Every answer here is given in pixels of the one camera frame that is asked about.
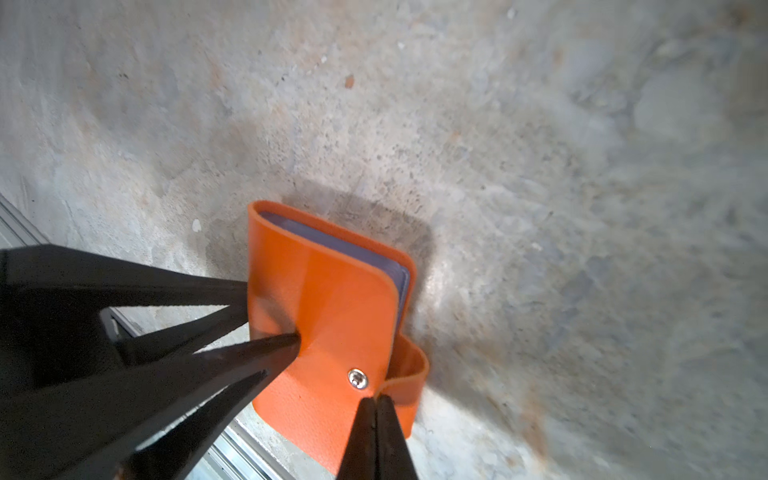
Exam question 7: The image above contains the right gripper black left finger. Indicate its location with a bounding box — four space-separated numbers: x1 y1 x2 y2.
336 398 377 480

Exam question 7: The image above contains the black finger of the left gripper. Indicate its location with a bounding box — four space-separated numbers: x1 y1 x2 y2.
1 244 248 396
1 333 300 479

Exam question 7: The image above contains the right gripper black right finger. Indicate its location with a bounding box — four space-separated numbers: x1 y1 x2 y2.
375 395 418 480

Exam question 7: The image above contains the orange card holder wallet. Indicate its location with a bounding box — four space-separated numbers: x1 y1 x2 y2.
248 200 430 473

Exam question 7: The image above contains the aluminium mounting rail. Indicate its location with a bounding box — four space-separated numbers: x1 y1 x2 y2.
1 202 300 479

